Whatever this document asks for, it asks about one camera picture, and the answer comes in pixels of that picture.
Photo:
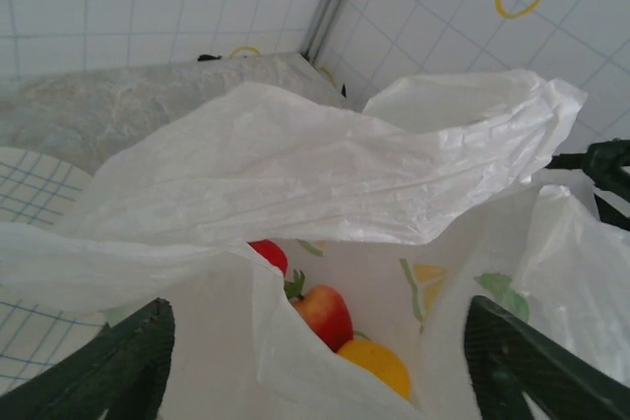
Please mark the yellow toy apple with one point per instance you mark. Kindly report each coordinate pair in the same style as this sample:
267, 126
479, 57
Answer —
379, 366

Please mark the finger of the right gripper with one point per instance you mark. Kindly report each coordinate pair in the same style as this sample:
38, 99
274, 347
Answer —
615, 216
612, 164

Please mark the white grid pattern plate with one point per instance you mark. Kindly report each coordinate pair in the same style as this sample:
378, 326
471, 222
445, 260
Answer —
29, 184

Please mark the white lemon print plastic bag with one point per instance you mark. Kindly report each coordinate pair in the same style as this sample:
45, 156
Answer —
295, 169

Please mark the red toy strawberry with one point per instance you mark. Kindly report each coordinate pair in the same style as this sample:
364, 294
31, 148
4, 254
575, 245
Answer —
325, 317

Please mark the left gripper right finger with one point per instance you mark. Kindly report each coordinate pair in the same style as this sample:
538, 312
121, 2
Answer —
497, 356

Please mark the aluminium corner post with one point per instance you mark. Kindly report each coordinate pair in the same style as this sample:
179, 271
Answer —
330, 7

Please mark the glossy red round fruit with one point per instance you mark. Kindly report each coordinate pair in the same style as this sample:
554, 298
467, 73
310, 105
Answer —
270, 253

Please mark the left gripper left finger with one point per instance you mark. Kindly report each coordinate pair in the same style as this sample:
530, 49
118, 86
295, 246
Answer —
108, 376

